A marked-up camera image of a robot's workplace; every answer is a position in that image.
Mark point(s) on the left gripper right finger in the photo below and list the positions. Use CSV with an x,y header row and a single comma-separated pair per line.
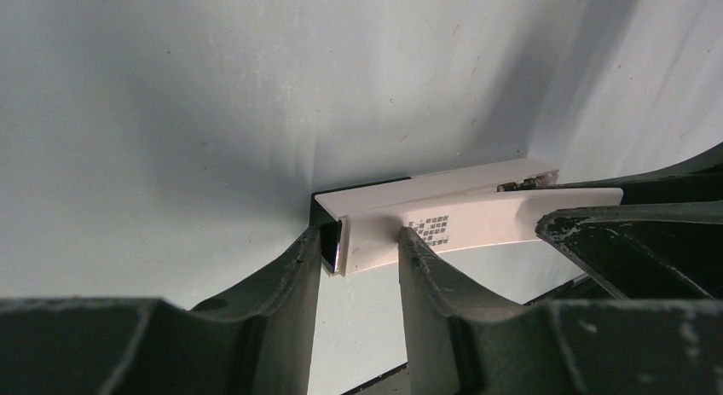
x,y
462,338

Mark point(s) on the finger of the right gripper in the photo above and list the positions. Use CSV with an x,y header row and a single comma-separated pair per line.
x,y
655,251
698,179

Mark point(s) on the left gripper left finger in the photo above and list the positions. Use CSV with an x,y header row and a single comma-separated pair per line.
x,y
253,338

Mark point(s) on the white battery cover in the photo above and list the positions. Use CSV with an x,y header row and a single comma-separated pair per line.
x,y
480,223

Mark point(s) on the white remote control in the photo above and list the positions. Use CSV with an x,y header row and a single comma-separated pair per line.
x,y
327,207

